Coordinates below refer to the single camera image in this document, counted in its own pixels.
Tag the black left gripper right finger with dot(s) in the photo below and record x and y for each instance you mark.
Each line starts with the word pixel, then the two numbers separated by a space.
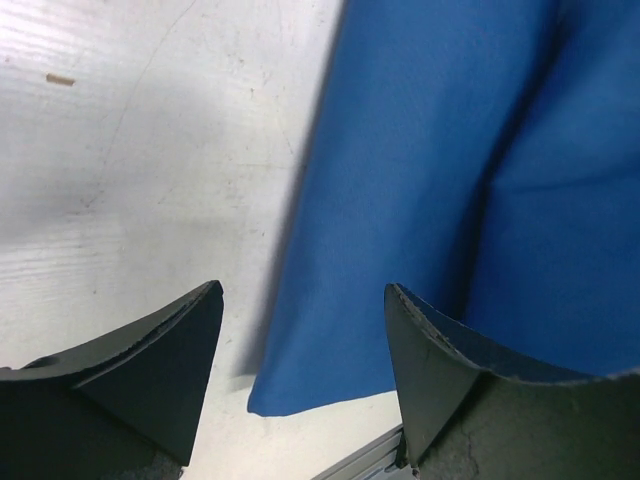
pixel 474 409

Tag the aluminium frame rail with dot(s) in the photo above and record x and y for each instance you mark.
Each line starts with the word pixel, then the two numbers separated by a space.
pixel 382 459

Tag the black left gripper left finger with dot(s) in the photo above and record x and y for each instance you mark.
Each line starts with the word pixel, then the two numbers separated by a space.
pixel 125 405

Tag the blue surgical cloth wrap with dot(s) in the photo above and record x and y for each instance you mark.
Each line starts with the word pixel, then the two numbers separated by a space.
pixel 484 154

